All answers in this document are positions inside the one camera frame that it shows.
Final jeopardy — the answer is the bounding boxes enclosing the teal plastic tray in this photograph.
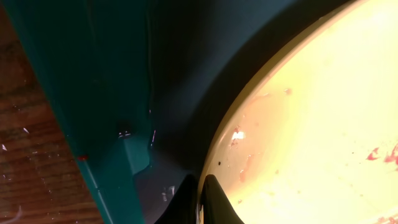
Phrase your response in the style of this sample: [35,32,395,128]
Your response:
[0,0,352,224]

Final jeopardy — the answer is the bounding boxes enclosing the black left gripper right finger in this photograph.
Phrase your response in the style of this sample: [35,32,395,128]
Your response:
[201,174,244,224]

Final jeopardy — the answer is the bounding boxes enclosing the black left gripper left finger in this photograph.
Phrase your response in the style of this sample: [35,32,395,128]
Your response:
[155,174,198,224]

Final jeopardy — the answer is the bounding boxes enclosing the yellow plate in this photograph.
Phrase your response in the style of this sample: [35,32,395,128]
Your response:
[202,0,397,223]

